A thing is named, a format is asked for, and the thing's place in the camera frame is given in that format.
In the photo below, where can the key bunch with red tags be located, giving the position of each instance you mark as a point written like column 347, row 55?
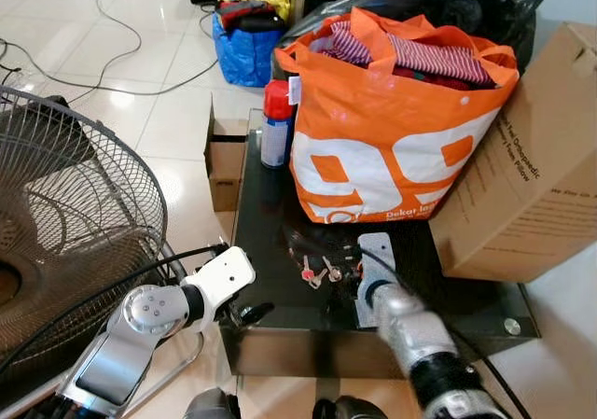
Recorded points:
column 317, row 272

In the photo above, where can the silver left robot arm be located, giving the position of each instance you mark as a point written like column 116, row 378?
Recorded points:
column 140, row 312

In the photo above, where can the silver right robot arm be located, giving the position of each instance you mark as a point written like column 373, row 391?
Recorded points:
column 415, row 335

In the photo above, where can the black glass low table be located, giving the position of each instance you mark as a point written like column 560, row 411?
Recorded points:
column 280, row 251

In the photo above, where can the dark left robot leg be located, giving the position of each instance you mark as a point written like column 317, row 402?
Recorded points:
column 213, row 406

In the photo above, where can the dark robot leg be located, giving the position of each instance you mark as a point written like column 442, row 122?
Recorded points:
column 350, row 409
column 213, row 406

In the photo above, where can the small open cardboard box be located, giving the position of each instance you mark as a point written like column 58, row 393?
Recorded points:
column 224, row 167

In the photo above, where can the orange white shopping bag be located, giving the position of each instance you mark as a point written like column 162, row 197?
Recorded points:
column 382, row 148

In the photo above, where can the spray can with red cap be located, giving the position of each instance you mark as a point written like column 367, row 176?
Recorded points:
column 277, row 125

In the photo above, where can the dark right robot leg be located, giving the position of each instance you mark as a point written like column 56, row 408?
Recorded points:
column 350, row 409

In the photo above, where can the grey metal floor fan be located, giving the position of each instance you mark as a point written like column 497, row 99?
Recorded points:
column 65, row 223

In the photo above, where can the large brown cardboard box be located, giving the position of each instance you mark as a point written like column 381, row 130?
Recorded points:
column 522, row 186

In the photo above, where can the blue plastic bag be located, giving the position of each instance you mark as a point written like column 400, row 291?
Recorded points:
column 244, row 57

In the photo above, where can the red white striped cloth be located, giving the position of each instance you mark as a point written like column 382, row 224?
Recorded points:
column 434, row 58

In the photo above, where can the yellow red clothes pile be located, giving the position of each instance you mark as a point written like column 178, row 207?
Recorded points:
column 252, row 8

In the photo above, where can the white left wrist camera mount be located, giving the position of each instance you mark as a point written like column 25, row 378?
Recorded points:
column 224, row 274

